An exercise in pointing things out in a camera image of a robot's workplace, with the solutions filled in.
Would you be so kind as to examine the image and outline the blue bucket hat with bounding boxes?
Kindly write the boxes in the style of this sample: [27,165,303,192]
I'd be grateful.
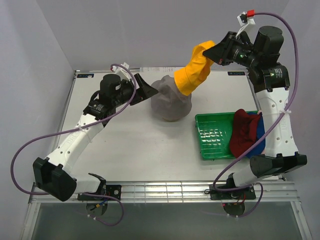
[244,112,266,159]

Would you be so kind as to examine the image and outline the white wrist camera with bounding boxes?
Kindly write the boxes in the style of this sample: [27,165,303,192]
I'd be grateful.
[110,62,133,82]
[235,9,256,39]

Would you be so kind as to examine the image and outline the green plastic tray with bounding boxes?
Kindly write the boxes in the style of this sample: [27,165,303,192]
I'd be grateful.
[194,111,266,161]

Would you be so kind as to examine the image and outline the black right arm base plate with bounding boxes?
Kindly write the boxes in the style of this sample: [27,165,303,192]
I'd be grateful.
[204,185,256,200]

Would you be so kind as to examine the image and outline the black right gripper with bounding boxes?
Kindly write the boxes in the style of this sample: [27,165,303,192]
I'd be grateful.
[202,31,260,69]

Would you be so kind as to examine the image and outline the yellow bucket hat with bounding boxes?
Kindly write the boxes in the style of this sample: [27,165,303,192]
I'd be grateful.
[173,40,215,96]

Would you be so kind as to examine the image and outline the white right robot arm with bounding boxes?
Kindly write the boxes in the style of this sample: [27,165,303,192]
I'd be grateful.
[203,26,307,199]

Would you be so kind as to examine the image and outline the grey bucket hat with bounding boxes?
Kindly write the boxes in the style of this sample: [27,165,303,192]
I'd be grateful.
[150,75,192,122]

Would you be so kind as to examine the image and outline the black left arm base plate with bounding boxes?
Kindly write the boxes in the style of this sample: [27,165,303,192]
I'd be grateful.
[77,184,122,201]

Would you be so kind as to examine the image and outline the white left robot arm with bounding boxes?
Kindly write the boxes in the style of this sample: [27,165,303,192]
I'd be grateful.
[32,73,158,202]

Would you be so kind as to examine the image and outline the aluminium front rail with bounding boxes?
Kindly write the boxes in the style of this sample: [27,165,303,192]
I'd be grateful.
[28,181,301,204]

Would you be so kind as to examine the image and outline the dark red bucket hat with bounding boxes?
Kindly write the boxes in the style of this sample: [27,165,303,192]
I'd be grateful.
[229,109,261,158]

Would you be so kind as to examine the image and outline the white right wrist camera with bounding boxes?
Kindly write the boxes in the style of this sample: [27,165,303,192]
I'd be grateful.
[235,9,256,39]

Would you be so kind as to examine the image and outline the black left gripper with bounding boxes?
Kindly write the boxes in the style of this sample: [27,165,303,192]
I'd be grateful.
[112,73,158,108]

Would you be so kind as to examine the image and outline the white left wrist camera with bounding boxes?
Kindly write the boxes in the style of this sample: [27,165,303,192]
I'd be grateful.
[110,62,133,82]

